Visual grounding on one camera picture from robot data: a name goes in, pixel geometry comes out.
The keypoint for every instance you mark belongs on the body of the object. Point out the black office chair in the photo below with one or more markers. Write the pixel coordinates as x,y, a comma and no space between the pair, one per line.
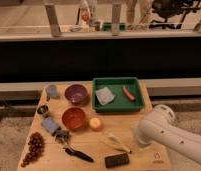
169,8

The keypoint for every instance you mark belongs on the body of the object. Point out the dark grape bunch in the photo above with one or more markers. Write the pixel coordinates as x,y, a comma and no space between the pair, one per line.
36,148

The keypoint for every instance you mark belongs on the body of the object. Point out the black rectangular eraser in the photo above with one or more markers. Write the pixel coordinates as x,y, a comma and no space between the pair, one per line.
116,160

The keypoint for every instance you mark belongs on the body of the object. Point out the grey crumpled small object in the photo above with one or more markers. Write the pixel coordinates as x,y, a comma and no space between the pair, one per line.
62,136

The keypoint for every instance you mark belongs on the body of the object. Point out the black handled spatula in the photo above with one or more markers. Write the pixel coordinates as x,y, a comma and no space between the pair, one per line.
78,154

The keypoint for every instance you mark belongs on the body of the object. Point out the green plastic tray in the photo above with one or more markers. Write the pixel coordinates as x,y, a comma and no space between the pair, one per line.
121,103

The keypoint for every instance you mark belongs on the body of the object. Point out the light blue cup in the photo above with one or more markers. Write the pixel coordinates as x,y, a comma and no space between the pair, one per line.
51,91

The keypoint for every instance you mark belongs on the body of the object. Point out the purple bowl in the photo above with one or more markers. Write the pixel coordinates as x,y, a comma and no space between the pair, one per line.
76,93

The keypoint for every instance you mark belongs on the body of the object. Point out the orange bowl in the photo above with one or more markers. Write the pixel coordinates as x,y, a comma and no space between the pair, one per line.
73,118

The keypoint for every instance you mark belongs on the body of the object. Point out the small dark metal cup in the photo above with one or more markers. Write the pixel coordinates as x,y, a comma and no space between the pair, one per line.
43,110

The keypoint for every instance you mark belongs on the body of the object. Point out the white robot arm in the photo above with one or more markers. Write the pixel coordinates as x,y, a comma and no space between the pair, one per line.
157,126

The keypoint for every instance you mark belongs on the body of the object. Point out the red sausage toy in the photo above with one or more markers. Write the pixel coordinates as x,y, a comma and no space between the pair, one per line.
128,94

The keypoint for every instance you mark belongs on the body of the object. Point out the small green background box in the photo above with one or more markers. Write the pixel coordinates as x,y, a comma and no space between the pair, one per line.
108,26

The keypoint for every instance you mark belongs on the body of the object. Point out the blue rectangular sponge block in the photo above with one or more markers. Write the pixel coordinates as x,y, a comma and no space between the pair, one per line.
50,125

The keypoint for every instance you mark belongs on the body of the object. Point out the orange round fruit toy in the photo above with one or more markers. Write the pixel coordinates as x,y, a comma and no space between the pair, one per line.
95,124

